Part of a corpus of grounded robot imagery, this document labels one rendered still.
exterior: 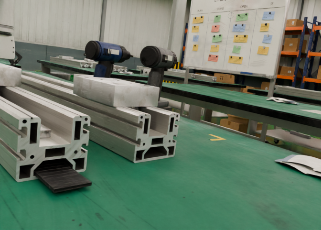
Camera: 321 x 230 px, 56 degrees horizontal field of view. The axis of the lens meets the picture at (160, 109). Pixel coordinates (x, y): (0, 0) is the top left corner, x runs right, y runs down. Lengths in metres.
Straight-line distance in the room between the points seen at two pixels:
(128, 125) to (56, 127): 0.12
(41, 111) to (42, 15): 12.18
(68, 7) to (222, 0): 9.52
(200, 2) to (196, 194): 4.06
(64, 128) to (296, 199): 0.36
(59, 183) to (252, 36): 3.43
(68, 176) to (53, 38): 12.35
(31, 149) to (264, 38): 3.33
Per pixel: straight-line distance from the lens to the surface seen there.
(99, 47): 0.93
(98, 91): 0.60
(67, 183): 0.41
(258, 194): 0.49
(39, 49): 12.59
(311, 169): 0.67
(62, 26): 12.91
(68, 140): 0.46
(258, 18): 3.72
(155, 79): 0.85
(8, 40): 1.41
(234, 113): 2.11
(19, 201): 0.39
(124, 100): 0.57
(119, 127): 0.55
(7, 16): 1.40
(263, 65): 3.57
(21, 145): 0.43
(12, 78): 0.74
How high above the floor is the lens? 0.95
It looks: 8 degrees down
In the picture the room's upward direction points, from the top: 7 degrees clockwise
